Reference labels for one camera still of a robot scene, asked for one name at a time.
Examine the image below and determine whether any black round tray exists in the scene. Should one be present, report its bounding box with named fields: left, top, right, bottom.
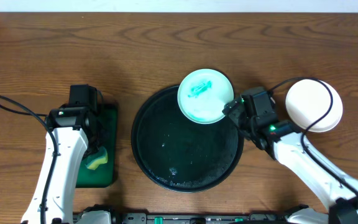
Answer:
left=131, top=85, right=244, bottom=193

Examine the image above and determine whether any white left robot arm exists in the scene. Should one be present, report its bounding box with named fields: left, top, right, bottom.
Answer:
left=21, top=85, right=109, bottom=223

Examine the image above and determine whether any white plate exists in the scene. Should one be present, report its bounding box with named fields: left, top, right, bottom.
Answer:
left=285, top=80, right=343, bottom=133

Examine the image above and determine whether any mint plate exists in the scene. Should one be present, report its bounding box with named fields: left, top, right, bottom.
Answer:
left=177, top=68, right=234, bottom=124
left=303, top=91, right=343, bottom=133

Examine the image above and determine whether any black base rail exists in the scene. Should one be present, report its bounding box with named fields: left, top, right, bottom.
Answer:
left=73, top=205, right=308, bottom=224

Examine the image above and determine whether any black rectangular sponge tray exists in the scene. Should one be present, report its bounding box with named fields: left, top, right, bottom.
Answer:
left=76, top=104, right=117, bottom=188

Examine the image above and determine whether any green sponge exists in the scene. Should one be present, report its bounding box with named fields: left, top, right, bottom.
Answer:
left=85, top=146, right=108, bottom=170

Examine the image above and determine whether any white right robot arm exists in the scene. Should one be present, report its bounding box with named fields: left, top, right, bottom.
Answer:
left=223, top=87, right=358, bottom=223

